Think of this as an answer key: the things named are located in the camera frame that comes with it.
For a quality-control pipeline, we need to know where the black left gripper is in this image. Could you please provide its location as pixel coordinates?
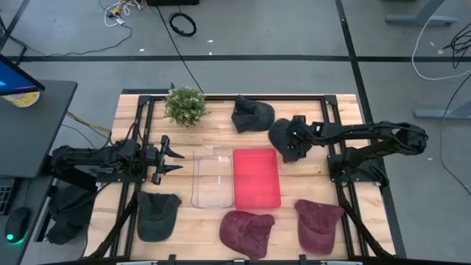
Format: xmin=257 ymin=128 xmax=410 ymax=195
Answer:
xmin=145 ymin=135 xmax=185 ymax=186

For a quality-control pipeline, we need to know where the black baseball cap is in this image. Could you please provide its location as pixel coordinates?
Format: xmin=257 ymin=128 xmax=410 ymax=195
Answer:
xmin=268 ymin=117 xmax=314 ymax=163
xmin=230 ymin=94 xmax=276 ymax=134

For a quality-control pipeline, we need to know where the maroon baseball cap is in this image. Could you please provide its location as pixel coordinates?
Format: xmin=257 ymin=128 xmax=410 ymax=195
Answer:
xmin=294 ymin=199 xmax=346 ymax=256
xmin=219 ymin=210 xmax=276 ymax=263

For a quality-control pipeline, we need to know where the clear plastic bin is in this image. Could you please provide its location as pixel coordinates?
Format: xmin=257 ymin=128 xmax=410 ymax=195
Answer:
xmin=190 ymin=144 xmax=236 ymax=210

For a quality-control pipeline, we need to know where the small green potted plant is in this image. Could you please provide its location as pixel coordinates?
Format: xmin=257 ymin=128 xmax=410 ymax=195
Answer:
xmin=163 ymin=85 xmax=208 ymax=130

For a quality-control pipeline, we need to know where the red plastic bin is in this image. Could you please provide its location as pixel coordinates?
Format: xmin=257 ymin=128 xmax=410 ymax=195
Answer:
xmin=233 ymin=147 xmax=283 ymax=211

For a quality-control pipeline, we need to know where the charcoal baseball cap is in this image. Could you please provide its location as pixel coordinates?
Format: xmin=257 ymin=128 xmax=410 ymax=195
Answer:
xmin=136 ymin=191 xmax=183 ymax=243

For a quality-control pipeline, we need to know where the black desk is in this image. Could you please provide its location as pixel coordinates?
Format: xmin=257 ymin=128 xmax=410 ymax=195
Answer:
xmin=0 ymin=79 xmax=79 ymax=180

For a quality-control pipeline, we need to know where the grey desk foot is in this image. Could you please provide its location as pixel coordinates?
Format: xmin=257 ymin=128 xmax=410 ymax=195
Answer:
xmin=384 ymin=0 xmax=459 ymax=27
xmin=413 ymin=99 xmax=471 ymax=121

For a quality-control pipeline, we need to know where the yellow round lid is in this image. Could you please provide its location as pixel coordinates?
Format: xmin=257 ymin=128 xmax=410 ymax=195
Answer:
xmin=1 ymin=91 xmax=41 ymax=109

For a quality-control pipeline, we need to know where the black computer mouse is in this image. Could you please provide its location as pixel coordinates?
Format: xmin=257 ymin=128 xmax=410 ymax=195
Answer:
xmin=4 ymin=206 xmax=32 ymax=245

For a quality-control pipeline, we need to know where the black keyboard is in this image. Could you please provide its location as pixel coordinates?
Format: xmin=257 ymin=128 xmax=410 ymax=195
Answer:
xmin=0 ymin=178 xmax=15 ymax=216

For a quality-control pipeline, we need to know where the computer monitor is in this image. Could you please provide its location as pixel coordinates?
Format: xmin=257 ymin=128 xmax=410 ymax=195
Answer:
xmin=0 ymin=53 xmax=46 ymax=96

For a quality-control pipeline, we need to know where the black aluminium table frame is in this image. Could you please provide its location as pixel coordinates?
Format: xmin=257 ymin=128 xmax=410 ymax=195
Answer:
xmin=83 ymin=93 xmax=397 ymax=259

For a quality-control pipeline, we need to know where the yellow cable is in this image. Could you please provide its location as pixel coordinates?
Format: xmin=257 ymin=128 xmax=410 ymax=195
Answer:
xmin=65 ymin=111 xmax=112 ymax=135

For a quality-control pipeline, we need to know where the long black floor cable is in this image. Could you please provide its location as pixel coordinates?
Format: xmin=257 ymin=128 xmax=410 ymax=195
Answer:
xmin=156 ymin=5 xmax=205 ymax=93

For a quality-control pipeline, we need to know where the thin black floor cable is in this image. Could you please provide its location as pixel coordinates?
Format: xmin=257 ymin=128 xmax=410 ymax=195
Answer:
xmin=439 ymin=73 xmax=471 ymax=197
xmin=0 ymin=22 xmax=134 ymax=58

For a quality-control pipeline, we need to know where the coiled black cable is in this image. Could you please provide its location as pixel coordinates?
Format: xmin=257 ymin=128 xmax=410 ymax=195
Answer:
xmin=168 ymin=12 xmax=198 ymax=38

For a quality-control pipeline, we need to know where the long white floor cable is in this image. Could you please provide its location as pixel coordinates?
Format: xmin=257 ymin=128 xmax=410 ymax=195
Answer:
xmin=411 ymin=0 xmax=471 ymax=82

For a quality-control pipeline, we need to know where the white cable bundle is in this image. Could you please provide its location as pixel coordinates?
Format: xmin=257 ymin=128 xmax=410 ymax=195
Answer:
xmin=97 ymin=0 xmax=143 ymax=28

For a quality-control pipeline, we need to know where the black cable bunch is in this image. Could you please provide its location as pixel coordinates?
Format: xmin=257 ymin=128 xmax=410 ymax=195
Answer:
xmin=442 ymin=21 xmax=471 ymax=70

